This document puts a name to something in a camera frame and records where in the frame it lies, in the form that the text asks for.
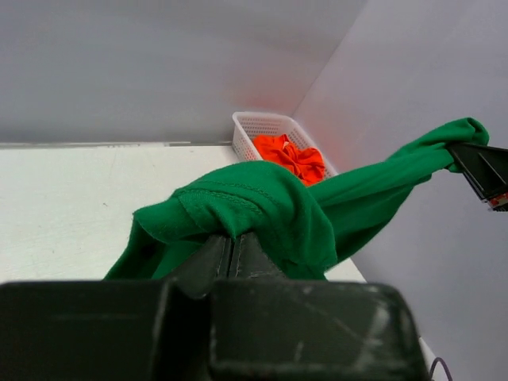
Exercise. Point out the green t-shirt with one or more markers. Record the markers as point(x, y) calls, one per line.
point(304, 230)

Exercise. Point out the white plastic basket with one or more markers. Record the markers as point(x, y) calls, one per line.
point(249, 125)

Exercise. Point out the orange t-shirt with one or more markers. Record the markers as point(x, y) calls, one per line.
point(306, 164)

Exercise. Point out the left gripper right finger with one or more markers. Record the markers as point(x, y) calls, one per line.
point(265, 326)

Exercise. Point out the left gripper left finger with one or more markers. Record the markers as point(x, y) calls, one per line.
point(113, 330)

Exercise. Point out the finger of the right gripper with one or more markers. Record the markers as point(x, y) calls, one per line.
point(485, 168)

